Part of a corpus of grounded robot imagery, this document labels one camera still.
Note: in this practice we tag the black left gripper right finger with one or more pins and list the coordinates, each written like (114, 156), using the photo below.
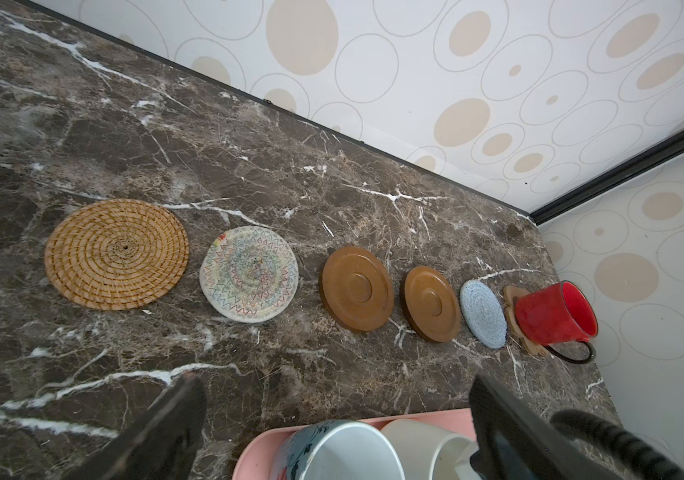
(515, 443)

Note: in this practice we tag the brown wooden coaster far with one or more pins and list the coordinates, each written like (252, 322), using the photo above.
(430, 304)

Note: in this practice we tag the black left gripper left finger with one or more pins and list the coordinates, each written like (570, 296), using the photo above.
(161, 444)

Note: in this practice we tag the red mug black handle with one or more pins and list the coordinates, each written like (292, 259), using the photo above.
(559, 313)

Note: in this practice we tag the white multicolour stitched coaster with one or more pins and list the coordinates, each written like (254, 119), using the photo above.
(249, 274)

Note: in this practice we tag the blue floral mug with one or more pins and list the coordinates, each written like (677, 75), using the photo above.
(337, 449)

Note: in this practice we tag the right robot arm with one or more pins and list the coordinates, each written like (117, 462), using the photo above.
(632, 452)

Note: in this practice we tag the white mug back row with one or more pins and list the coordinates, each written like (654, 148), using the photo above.
(428, 452)

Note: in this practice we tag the cork paw print coaster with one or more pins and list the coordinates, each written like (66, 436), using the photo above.
(511, 294)

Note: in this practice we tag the black right corner post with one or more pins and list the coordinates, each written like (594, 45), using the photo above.
(624, 172)

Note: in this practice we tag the woven rattan round coaster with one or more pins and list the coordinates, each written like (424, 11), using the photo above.
(118, 254)

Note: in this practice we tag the pink plastic tray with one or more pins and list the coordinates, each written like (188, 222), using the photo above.
(256, 460)

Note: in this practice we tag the brown wooden coaster near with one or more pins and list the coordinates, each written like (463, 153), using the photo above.
(356, 289)

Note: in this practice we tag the blue woven round coaster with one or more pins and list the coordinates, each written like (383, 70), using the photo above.
(483, 314)

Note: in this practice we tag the brown wooden coaster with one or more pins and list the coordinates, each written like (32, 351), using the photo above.
(430, 304)
(356, 289)

